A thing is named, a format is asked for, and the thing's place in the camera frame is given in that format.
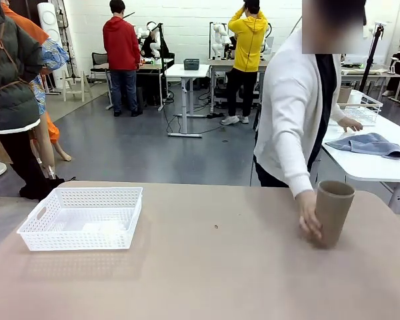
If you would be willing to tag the white tower fan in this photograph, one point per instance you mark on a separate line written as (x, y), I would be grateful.
(48, 20)

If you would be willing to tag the person's left forearm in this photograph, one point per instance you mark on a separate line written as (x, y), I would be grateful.
(336, 113)

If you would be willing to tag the grey plastic basket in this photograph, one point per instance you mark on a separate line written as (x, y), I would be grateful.
(191, 64)

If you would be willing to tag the white side table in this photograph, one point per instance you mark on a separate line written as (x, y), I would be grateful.
(370, 166)

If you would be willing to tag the person in yellow hoodie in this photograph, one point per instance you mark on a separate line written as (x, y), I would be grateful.
(248, 43)

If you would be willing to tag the person's left hand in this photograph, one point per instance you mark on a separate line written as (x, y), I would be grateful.
(351, 124)

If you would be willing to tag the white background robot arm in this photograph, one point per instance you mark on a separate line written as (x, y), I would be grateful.
(220, 36)
(141, 32)

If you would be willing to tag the person's right hand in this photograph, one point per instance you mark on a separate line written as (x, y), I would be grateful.
(308, 216)

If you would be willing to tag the black mesh chair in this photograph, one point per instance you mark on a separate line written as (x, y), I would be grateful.
(100, 60)

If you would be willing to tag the white wooden stepladder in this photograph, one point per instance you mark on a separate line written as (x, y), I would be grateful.
(64, 85)

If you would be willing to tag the white standing desk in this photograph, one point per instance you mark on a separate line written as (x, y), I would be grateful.
(186, 74)

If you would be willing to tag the brown desk with robot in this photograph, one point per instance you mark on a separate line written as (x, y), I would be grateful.
(220, 62)
(150, 66)

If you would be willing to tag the person in red hoodie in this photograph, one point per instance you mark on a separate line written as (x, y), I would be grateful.
(120, 43)

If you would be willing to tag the mannequin in blue patterned shirt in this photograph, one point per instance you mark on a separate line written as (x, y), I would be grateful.
(53, 55)

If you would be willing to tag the white perforated plastic basket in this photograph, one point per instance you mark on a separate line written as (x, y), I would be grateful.
(86, 195)

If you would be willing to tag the person in white cardigan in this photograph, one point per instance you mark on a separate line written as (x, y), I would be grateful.
(286, 100)

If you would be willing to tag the mannequin in green jacket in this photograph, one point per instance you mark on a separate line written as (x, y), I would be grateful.
(13, 83)

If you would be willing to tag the blue grey towel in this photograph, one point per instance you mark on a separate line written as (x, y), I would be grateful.
(363, 145)

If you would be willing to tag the mannequin in orange jacket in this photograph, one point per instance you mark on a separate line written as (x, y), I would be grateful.
(30, 30)

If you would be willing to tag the person's right forearm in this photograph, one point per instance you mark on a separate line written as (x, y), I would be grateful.
(300, 173)

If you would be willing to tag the seated person in black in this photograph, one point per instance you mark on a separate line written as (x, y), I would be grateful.
(151, 43)

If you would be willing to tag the black camera tripod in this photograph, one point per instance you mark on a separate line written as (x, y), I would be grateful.
(375, 50)

